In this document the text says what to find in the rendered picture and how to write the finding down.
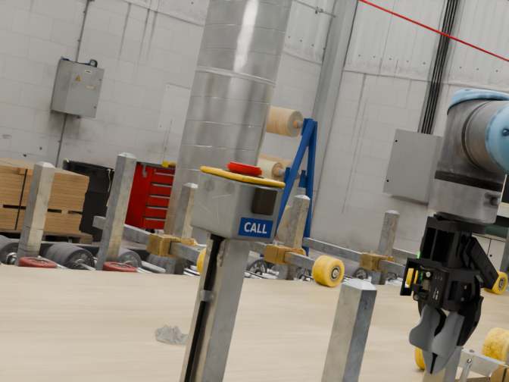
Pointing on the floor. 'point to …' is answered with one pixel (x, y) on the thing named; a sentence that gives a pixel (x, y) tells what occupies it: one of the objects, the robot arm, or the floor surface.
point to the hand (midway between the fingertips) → (436, 364)
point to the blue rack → (309, 130)
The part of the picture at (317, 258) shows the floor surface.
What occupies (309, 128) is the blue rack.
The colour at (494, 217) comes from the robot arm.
